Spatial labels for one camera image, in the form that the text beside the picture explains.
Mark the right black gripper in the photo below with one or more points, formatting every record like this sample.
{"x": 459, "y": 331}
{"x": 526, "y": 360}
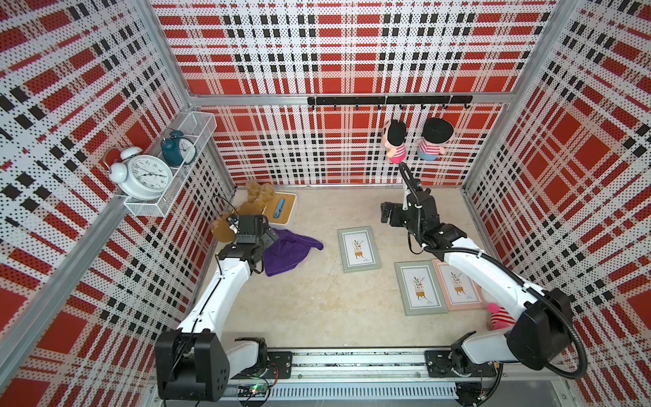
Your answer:
{"x": 398, "y": 210}

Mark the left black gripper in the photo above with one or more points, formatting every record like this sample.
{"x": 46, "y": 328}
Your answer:
{"x": 268, "y": 235}

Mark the purple microfiber cloth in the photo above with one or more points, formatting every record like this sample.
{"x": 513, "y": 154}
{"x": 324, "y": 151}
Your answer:
{"x": 288, "y": 252}

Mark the green frame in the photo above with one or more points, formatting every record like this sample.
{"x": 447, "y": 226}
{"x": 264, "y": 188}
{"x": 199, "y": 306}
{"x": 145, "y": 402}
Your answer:
{"x": 358, "y": 249}
{"x": 420, "y": 290}

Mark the pink picture frame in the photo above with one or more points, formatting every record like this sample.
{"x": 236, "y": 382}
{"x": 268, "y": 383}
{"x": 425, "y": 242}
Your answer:
{"x": 460, "y": 293}

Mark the pink object behind right arm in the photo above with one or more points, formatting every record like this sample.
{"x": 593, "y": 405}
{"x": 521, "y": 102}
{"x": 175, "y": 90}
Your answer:
{"x": 500, "y": 318}

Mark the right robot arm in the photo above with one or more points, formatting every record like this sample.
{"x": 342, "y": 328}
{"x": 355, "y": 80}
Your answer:
{"x": 543, "y": 335}

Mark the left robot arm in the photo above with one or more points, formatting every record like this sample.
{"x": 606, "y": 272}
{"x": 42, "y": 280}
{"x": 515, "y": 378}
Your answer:
{"x": 191, "y": 362}

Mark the brown plush toy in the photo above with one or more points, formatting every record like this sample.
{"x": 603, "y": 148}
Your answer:
{"x": 258, "y": 197}

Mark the blue object on box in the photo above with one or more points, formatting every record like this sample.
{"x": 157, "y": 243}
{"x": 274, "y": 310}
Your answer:
{"x": 279, "y": 208}

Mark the white box wooden lid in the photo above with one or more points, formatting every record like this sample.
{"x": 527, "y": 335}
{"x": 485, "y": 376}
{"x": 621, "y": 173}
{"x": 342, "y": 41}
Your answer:
{"x": 287, "y": 215}

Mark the doll pink striped shirt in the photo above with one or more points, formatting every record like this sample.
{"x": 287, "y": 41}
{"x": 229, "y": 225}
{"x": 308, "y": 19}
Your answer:
{"x": 393, "y": 141}

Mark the doll blue pants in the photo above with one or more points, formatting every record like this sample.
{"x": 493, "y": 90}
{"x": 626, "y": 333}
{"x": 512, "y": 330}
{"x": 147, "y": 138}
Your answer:
{"x": 435, "y": 133}

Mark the teal alarm clock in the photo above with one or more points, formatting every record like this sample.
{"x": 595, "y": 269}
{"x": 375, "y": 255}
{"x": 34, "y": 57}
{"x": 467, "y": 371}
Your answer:
{"x": 178, "y": 150}

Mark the white alarm clock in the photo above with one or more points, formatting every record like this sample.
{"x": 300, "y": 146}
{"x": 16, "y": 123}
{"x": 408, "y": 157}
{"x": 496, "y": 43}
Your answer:
{"x": 140, "y": 176}

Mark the green circuit board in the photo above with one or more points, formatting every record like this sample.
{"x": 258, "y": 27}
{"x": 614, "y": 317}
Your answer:
{"x": 247, "y": 391}

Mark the white wire shelf basket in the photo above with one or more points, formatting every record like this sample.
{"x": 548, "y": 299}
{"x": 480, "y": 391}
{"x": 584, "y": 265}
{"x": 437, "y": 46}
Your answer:
{"x": 196, "y": 126}

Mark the black hook rail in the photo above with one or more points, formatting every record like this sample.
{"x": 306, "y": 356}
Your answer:
{"x": 443, "y": 100}

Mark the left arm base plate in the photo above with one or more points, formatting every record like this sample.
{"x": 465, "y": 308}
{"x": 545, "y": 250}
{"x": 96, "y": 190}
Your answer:
{"x": 279, "y": 365}

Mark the aluminium front rail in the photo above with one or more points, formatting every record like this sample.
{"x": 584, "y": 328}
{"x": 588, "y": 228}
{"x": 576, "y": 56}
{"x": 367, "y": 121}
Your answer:
{"x": 338, "y": 365}

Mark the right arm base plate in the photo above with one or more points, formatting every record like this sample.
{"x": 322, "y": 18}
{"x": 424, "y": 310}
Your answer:
{"x": 449, "y": 363}

